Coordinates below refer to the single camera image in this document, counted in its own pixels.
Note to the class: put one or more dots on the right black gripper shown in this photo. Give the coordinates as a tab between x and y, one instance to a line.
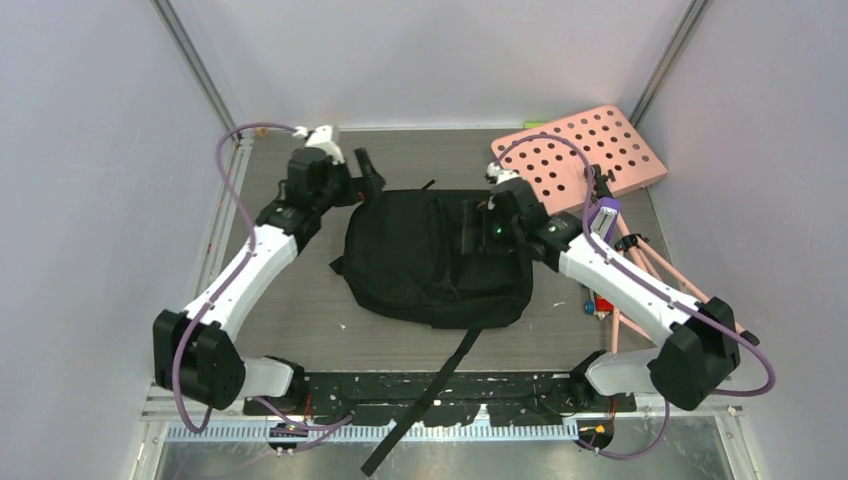
481	213

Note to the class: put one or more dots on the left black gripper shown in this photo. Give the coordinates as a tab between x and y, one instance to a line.
356	185

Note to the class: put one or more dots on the black backpack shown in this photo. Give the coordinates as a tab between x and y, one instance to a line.
404	259

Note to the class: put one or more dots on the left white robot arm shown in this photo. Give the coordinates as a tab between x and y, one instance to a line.
194	349

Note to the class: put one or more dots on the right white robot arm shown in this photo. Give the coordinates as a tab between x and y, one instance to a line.
691	355

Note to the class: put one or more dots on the pink perforated stand board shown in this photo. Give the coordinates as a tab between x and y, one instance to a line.
549	157

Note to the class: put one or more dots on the purple metronome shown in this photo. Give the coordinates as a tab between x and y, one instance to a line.
602	217

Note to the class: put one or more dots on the colourful toy train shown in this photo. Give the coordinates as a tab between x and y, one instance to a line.
597	307

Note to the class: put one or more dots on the pink tripod legs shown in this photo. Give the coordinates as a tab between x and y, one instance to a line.
639	250

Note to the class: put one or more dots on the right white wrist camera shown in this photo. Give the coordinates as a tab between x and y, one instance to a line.
501	178

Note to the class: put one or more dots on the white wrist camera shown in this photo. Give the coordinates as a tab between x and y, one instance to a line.
323	137
501	178

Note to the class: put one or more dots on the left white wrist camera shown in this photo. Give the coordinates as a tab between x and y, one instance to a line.
323	137

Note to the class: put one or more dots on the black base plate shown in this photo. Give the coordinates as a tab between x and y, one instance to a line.
511	398

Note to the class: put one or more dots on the slotted aluminium rail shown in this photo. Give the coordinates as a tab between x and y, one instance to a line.
477	430

